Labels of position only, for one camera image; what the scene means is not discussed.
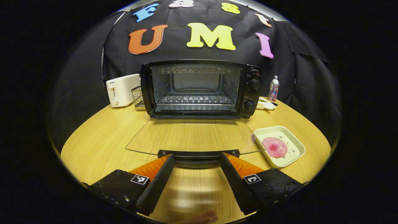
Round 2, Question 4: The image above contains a black backdrop cloth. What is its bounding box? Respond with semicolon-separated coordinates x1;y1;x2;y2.
50;0;342;150

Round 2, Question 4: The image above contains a white toaster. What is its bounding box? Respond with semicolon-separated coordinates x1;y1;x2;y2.
106;74;141;108

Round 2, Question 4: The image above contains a metal wire basket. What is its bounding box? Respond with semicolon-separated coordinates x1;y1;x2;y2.
131;86;146;110

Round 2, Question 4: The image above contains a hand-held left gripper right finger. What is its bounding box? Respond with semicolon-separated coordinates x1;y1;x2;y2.
219;152;307;216

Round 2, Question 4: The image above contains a white divided snack dish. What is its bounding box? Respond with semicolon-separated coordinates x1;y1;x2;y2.
257;97;277;110

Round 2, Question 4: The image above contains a black electric oven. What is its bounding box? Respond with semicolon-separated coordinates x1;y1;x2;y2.
125;59;266;169

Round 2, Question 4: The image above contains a pink round food slice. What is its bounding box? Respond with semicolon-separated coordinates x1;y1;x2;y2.
262;137;288;158

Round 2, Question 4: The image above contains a white square plate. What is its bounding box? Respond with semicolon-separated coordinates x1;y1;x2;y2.
253;126;306;169

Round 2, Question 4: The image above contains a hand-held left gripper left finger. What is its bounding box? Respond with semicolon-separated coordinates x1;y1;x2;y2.
89;153;175;217

